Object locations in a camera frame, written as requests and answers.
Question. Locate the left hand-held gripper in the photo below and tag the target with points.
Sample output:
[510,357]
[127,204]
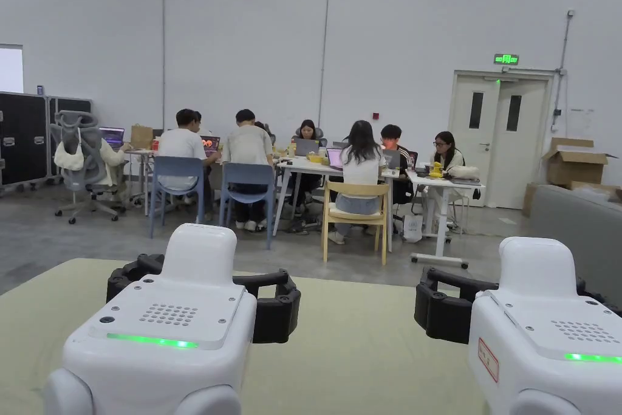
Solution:
[160,366]

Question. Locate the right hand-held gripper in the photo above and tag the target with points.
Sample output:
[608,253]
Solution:
[539,371]

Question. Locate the grey sofa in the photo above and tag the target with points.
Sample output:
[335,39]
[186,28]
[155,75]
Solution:
[573,230]

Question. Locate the flat cardboard carton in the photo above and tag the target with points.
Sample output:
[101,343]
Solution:
[528,198]

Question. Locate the white bag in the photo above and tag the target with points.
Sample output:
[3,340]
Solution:
[412,229]

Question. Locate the open cardboard carton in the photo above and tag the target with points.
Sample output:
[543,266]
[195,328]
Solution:
[573,164]

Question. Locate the group of people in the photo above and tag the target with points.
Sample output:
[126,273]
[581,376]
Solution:
[249,145]

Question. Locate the white double door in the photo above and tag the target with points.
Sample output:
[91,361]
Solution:
[503,143]

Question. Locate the bed with pale green sheet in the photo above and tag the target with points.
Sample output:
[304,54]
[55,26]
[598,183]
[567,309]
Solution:
[359,361]

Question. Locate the green exit sign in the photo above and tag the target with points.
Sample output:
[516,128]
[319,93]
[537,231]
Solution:
[506,59]

